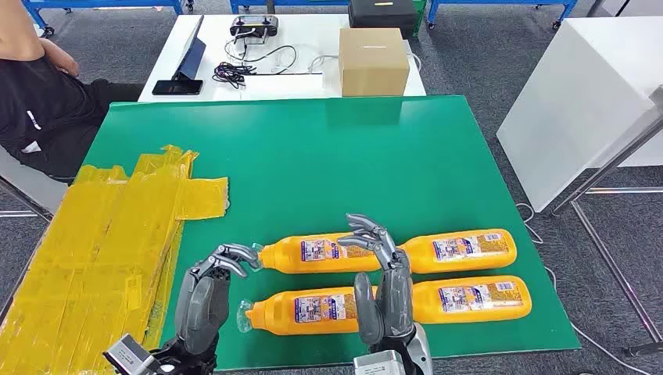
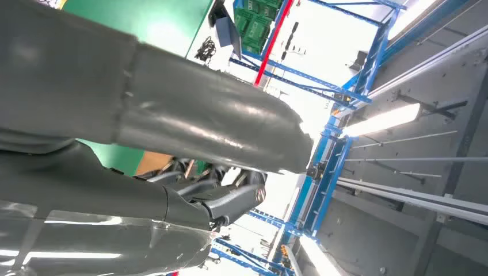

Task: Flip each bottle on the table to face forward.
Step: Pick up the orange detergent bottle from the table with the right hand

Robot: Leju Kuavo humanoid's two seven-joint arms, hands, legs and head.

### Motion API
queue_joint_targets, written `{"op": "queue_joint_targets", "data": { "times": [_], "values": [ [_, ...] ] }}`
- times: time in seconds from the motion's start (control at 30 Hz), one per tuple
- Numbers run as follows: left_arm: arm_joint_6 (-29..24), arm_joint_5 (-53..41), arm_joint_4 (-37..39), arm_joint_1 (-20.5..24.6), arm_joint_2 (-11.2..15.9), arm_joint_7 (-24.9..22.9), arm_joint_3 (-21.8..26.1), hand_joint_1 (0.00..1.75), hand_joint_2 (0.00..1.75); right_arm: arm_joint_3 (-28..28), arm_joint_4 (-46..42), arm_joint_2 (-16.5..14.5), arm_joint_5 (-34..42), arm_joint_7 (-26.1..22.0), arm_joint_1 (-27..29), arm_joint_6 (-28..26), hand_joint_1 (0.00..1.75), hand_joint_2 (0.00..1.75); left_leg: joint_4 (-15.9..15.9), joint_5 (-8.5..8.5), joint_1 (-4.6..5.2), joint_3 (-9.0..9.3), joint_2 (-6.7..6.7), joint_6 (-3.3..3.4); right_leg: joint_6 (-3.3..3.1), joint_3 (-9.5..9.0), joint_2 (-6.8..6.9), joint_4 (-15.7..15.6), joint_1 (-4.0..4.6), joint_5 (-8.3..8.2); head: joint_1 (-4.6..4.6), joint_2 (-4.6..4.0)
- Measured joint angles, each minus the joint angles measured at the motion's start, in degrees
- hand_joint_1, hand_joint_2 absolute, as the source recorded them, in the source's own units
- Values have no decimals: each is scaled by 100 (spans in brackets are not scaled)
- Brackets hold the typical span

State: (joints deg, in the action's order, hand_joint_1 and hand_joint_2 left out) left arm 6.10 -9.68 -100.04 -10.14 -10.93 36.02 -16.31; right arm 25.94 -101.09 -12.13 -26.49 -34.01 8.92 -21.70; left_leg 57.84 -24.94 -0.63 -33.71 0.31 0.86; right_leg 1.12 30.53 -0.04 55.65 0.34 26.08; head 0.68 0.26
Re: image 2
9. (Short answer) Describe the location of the brown cardboard box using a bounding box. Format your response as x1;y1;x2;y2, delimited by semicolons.
135;151;174;177

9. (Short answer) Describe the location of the tablet in blue-grey case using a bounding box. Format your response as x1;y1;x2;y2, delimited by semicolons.
207;0;243;59

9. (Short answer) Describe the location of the white table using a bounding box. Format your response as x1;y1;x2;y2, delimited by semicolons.
185;0;260;77

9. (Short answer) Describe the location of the red vertical pole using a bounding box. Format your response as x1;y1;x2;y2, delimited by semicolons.
253;0;296;87

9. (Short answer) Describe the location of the green plastic crate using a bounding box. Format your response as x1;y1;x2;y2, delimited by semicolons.
232;0;285;55

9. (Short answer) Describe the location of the blue metal rack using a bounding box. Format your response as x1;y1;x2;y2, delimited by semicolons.
228;0;407;111
209;114;356;276

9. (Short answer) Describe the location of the fluorescent ceiling light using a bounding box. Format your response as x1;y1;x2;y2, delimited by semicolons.
298;235;343;276
342;102;422;139

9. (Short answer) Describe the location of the black cable bundle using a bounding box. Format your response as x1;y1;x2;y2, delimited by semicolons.
194;36;218;65

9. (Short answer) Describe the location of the grey ceiling rail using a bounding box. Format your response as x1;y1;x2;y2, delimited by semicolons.
336;177;488;227
367;23;488;101

